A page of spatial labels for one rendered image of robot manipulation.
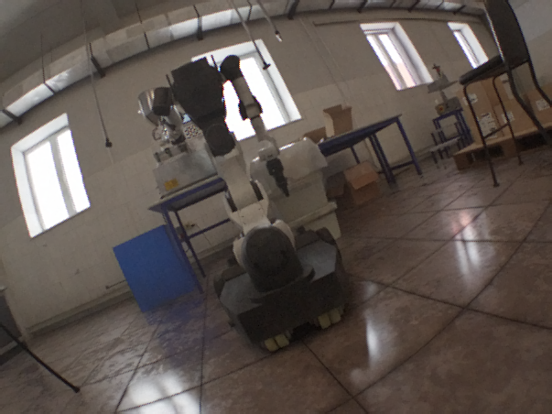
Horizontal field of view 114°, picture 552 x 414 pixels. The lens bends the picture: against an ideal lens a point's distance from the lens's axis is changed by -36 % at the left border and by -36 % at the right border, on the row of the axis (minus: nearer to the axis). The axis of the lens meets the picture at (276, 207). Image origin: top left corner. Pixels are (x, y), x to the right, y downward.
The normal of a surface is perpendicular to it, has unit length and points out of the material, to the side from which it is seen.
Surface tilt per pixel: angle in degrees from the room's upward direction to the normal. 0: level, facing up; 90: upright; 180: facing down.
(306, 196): 96
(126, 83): 90
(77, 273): 90
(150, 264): 90
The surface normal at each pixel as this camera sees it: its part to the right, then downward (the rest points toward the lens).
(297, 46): 0.22, -0.07
